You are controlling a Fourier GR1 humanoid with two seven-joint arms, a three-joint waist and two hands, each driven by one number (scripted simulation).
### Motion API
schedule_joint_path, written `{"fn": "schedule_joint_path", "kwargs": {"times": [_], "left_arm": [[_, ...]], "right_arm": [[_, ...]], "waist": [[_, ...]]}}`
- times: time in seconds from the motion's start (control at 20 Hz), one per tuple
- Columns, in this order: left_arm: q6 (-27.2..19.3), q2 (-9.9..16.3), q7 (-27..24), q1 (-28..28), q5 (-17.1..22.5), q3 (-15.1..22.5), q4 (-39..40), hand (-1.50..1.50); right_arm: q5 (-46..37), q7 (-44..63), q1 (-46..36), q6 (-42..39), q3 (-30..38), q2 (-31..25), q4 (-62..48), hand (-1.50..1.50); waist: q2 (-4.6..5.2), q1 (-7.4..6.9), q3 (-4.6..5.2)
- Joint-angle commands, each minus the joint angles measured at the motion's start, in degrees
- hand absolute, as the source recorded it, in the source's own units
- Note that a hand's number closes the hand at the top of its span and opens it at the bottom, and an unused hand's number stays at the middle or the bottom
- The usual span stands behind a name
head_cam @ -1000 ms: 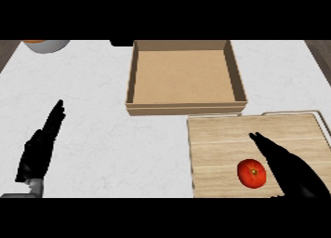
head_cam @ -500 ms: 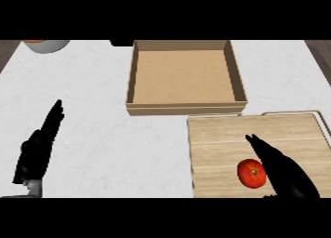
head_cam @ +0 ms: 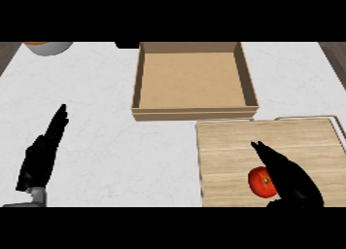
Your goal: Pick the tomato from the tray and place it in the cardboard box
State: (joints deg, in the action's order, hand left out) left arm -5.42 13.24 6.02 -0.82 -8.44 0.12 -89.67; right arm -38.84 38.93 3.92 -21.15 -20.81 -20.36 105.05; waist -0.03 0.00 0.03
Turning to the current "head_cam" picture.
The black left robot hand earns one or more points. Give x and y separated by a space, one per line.
40 155

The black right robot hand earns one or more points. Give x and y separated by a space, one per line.
290 180

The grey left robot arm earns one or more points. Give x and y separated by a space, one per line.
36 198

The red tomato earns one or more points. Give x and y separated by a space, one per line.
261 183

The open cardboard box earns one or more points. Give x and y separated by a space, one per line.
194 81

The white bowl with orange contents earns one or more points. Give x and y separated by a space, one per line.
48 47

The small black object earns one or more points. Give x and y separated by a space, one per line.
128 45

